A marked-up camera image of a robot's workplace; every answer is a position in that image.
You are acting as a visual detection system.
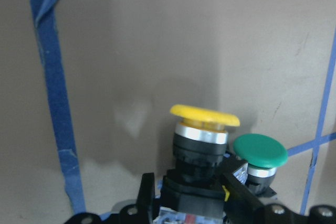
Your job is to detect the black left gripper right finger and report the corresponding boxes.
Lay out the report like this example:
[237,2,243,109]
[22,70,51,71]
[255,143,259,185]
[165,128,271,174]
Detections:
[219,156,264,223]

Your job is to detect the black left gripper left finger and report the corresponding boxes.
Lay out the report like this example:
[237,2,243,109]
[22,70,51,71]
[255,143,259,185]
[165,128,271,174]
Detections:
[136,173,155,223]

